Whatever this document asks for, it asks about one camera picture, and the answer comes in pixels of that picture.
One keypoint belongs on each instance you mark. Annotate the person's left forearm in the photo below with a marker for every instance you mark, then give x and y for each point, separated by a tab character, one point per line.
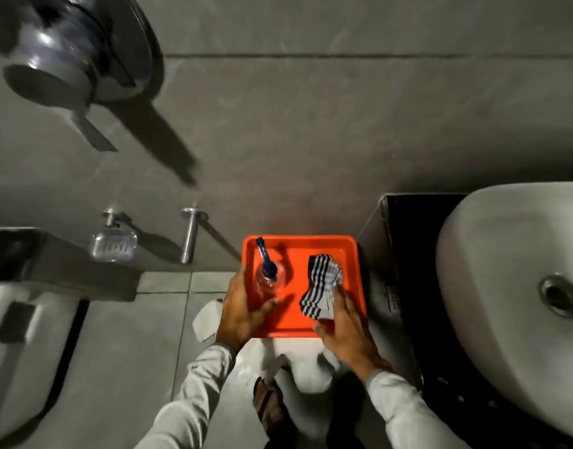
192	402

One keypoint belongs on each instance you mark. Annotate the person's left thumb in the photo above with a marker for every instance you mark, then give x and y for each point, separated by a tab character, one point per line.
265	307

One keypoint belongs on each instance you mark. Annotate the striped black white cloth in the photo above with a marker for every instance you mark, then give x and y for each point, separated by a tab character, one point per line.
320	282

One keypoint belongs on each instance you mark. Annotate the orange plastic tray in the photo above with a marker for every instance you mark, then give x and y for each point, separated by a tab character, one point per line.
298	257

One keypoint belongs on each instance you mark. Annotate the brown sandal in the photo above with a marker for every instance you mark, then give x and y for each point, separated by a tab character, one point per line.
269	406

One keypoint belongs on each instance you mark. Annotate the person's right hand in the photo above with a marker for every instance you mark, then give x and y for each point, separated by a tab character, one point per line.
352	339

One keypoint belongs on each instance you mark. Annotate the grey cistern ledge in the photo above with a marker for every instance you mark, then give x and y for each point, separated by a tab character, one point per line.
66	266

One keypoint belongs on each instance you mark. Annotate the black counter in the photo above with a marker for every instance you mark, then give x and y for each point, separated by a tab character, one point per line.
417	257

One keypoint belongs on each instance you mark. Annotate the person's right thumb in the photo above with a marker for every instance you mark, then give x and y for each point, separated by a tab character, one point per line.
324	331

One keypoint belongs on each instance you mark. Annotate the chrome wall soap dish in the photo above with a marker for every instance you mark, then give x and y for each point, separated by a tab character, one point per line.
113	245

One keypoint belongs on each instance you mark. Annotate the person's dark trouser leg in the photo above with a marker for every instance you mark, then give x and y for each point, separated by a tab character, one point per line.
345	416

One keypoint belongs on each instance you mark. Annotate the chrome basin drain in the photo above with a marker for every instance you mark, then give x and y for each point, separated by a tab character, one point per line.
561	295

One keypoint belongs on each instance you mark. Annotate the white ceramic washbasin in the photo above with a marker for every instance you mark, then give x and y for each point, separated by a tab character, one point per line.
497	294

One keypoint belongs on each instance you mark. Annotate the person's left hand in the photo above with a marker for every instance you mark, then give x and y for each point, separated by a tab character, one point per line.
235	317

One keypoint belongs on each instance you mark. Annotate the chrome wall pipe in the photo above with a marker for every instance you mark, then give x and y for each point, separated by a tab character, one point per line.
190	238

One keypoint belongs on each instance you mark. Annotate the white toilet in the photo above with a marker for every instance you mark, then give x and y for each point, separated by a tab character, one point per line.
19	369

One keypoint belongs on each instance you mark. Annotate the person's right forearm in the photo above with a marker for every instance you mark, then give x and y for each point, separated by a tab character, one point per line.
405	413

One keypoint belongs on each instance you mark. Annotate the clear spray bottle blue nozzle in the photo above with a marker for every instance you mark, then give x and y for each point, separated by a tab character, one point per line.
269	271

